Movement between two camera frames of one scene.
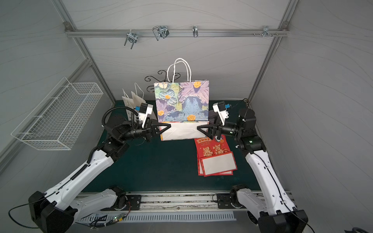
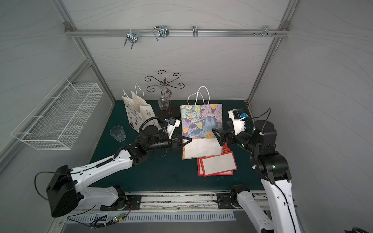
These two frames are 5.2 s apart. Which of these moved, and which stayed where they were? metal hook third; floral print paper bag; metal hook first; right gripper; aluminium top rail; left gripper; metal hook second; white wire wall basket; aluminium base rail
Moved: left gripper; floral print paper bag; right gripper
Stayed: metal hook second; aluminium base rail; metal hook first; white wire wall basket; metal hook third; aluminium top rail
